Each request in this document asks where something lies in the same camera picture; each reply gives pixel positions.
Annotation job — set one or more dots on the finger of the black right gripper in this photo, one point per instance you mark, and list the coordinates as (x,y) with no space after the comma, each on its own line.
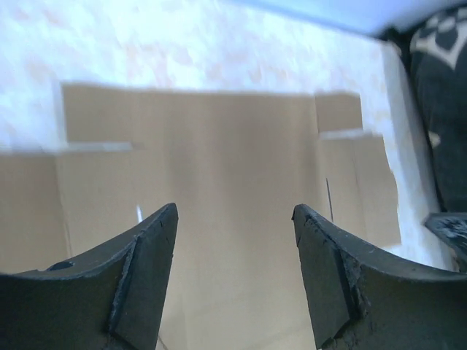
(451,229)

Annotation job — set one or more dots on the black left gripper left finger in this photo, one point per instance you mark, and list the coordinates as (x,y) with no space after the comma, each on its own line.
(109,297)

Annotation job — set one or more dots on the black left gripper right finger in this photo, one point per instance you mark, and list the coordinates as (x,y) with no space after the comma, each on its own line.
(361,297)

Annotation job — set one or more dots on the brown cardboard box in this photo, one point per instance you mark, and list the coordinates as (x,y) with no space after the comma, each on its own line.
(235,165)

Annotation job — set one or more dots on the black floral pillow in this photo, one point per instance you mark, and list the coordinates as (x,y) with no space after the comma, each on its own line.
(433,53)

